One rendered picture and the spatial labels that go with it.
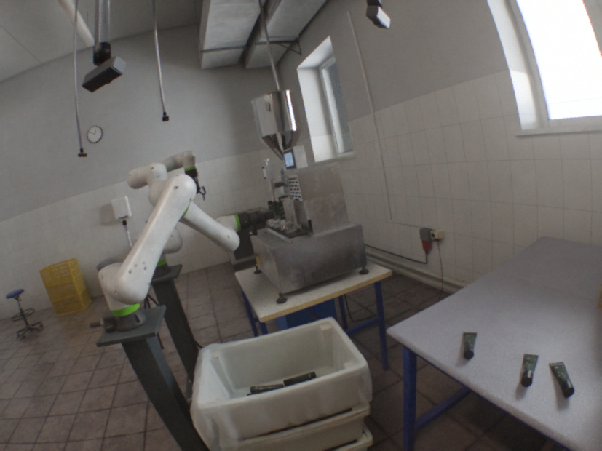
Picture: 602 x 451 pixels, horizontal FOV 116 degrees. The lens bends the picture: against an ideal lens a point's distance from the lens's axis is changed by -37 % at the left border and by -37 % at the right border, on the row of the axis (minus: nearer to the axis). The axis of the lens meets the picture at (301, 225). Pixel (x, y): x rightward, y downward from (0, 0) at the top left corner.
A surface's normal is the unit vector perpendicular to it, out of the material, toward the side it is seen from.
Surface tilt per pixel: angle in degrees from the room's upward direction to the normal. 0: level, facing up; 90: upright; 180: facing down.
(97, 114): 90
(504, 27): 90
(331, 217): 90
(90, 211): 90
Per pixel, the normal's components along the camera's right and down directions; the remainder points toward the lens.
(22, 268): 0.35, 0.11
